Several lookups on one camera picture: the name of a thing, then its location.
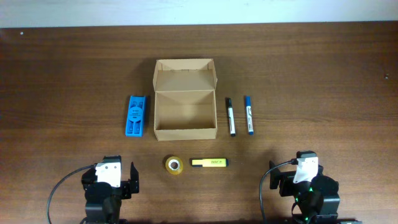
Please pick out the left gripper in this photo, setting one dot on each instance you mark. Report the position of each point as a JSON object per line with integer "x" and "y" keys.
{"x": 132, "y": 186}

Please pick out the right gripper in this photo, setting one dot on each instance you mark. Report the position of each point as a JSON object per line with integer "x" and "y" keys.
{"x": 286, "y": 180}

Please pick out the clear adhesive tape roll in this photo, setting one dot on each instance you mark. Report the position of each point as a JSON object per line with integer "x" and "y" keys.
{"x": 174, "y": 165}

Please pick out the blue plastic case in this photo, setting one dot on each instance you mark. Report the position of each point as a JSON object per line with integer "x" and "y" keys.
{"x": 135, "y": 116}

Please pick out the blue whiteboard marker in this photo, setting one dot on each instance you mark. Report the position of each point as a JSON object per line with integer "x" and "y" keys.
{"x": 249, "y": 115}

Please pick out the yellow highlighter pen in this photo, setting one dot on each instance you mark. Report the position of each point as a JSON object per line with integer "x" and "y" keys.
{"x": 210, "y": 162}

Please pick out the black whiteboard marker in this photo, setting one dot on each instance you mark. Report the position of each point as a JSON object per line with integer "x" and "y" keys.
{"x": 232, "y": 129}

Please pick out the brown cardboard box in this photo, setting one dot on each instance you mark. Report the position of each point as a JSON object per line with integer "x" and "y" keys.
{"x": 185, "y": 99}

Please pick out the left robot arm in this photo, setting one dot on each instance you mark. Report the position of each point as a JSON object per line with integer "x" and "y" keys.
{"x": 104, "y": 210}

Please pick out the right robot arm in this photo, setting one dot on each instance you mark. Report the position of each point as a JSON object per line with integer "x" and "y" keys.
{"x": 317, "y": 200}

